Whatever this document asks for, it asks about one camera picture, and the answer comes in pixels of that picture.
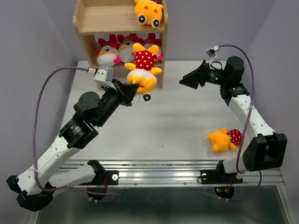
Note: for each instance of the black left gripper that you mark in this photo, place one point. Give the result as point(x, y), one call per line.
point(128, 91)

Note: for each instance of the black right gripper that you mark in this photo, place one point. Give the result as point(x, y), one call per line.
point(200, 74)

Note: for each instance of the orange plush toy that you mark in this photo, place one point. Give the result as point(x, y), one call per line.
point(143, 71)

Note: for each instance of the white pink striped plush toy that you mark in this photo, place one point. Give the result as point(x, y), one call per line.
point(125, 50)

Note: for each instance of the orange plush toy face down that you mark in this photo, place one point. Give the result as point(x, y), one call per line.
point(222, 140)

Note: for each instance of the orange plush toy polka-dot dress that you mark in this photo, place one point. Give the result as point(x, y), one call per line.
point(148, 12)

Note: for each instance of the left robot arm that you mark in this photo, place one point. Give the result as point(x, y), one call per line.
point(38, 185)

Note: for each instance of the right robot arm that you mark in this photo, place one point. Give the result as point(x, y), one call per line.
point(266, 149)

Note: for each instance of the wooden shelf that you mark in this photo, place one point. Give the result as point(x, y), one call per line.
point(107, 30)

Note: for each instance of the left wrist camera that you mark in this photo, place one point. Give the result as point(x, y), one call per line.
point(103, 75)

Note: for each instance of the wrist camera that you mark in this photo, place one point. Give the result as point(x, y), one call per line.
point(103, 75)
point(212, 53)

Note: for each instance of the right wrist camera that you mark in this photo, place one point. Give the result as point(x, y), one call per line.
point(212, 53)

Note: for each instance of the aluminium rail base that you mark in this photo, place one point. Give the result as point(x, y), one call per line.
point(162, 141)

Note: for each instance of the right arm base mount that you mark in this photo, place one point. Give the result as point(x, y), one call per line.
point(224, 183)

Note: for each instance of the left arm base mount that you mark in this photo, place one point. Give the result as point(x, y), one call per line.
point(102, 181)

